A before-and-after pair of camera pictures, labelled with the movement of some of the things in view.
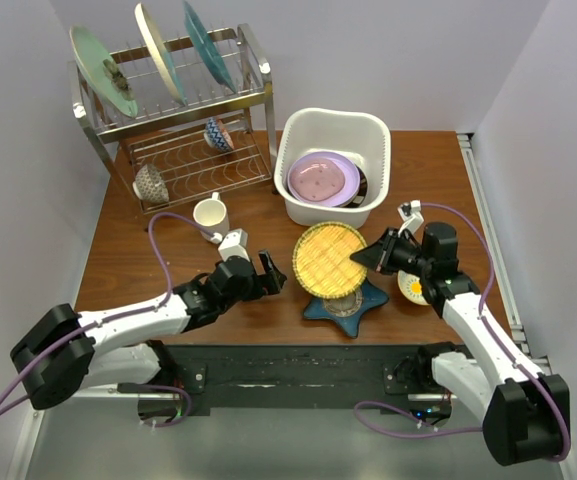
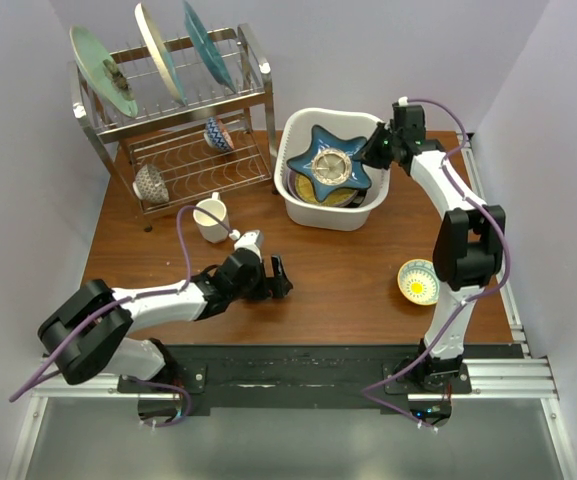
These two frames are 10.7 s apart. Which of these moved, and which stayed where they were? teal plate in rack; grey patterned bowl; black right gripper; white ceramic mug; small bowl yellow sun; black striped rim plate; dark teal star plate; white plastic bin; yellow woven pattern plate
Moved: dark teal star plate; black right gripper; yellow woven pattern plate
Stayed: black striped rim plate; white plastic bin; white ceramic mug; small bowl yellow sun; teal plate in rack; grey patterned bowl
